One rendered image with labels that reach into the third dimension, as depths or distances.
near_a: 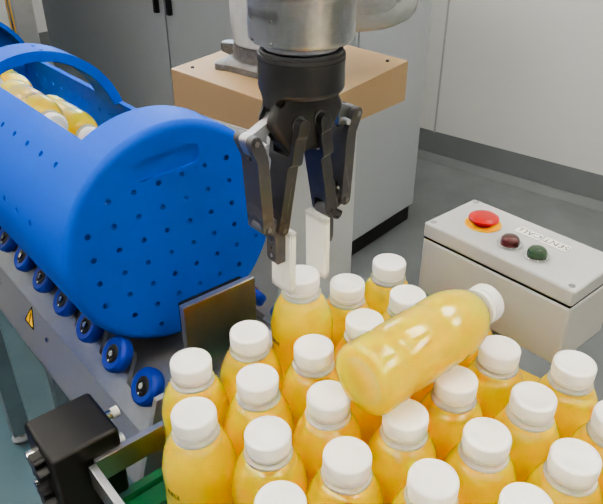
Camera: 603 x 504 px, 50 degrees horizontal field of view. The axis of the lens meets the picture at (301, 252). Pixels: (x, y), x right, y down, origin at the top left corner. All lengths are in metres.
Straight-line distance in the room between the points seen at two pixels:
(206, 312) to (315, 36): 0.36
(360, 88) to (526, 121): 2.28
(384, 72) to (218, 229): 0.76
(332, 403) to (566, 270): 0.32
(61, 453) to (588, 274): 0.56
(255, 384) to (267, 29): 0.30
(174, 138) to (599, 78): 2.88
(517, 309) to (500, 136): 2.96
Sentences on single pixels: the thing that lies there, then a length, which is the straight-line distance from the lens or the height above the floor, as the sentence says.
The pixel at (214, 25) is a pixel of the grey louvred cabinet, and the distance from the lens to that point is 2.96.
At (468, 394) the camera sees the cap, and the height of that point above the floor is 1.08.
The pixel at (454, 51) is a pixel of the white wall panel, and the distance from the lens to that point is 3.73.
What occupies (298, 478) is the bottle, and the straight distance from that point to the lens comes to 0.57.
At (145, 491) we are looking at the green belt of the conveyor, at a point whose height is 0.90.
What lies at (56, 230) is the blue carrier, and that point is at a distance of 0.75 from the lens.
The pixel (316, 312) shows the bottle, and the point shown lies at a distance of 0.66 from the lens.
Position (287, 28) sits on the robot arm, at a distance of 0.52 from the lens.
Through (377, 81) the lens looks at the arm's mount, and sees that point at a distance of 1.46.
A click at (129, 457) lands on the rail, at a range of 0.71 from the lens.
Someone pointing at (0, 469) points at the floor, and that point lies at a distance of 2.12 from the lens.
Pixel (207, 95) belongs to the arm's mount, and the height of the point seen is 1.05.
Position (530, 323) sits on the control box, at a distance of 0.77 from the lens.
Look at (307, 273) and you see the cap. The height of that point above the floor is 1.12.
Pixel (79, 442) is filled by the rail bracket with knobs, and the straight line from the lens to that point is 0.68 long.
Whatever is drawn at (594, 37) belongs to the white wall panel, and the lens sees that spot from 3.43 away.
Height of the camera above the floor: 1.48
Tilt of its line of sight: 31 degrees down
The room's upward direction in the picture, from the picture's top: straight up
